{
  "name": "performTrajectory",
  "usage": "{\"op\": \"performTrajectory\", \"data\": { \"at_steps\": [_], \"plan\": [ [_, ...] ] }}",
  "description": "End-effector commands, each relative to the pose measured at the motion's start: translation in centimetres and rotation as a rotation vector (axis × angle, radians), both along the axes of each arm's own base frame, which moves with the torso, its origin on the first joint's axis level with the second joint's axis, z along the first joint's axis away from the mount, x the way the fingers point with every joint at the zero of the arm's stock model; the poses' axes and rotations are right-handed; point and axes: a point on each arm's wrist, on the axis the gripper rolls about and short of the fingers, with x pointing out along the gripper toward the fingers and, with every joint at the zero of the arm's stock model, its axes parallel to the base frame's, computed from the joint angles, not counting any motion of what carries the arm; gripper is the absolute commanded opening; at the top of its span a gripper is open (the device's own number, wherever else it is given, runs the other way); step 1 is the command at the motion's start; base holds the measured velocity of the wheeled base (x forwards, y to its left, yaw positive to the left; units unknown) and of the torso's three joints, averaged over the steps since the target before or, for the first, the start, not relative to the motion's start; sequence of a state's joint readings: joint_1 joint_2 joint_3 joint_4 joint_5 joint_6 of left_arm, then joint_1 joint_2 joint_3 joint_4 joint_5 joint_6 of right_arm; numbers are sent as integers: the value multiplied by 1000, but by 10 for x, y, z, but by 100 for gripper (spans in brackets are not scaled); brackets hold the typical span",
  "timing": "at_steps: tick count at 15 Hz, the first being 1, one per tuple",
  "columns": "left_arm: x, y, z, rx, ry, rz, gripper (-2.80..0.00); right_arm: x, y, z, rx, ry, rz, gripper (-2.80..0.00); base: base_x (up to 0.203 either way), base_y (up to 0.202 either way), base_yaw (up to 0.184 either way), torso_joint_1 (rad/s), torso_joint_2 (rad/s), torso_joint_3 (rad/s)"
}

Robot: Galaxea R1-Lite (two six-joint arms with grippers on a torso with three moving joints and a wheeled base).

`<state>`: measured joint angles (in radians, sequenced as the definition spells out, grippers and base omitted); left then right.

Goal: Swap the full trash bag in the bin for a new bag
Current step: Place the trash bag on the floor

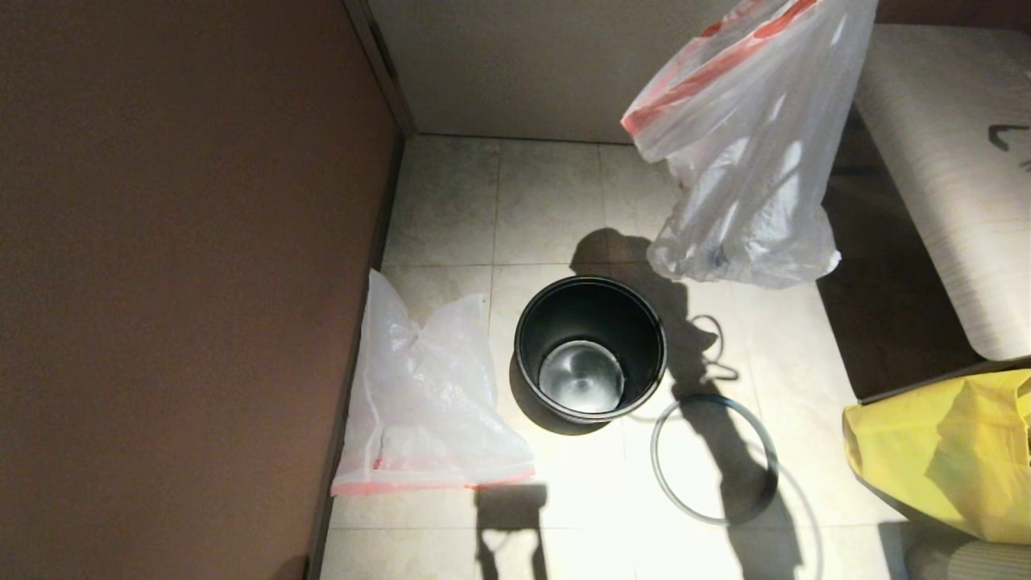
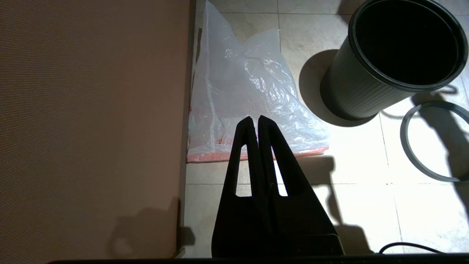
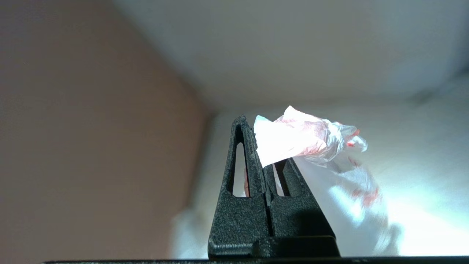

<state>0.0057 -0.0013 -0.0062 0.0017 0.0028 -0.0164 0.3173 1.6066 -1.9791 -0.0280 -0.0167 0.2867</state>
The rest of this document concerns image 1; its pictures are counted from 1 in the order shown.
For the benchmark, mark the white plastic bag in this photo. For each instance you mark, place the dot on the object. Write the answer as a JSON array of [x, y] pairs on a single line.
[[419, 403], [749, 161]]

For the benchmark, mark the black trash bin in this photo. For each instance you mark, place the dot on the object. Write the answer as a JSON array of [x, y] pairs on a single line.
[[564, 310]]

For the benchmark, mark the yellow plastic bag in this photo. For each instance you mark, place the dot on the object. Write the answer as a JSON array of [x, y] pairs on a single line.
[[926, 451]]

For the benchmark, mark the dark door frame post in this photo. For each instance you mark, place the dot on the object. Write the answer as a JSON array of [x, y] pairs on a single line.
[[378, 48]]

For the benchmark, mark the white door panel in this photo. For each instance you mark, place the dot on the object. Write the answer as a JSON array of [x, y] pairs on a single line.
[[523, 72]]

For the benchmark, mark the beige wood-grain table top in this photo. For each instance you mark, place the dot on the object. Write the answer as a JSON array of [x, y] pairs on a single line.
[[942, 201]]

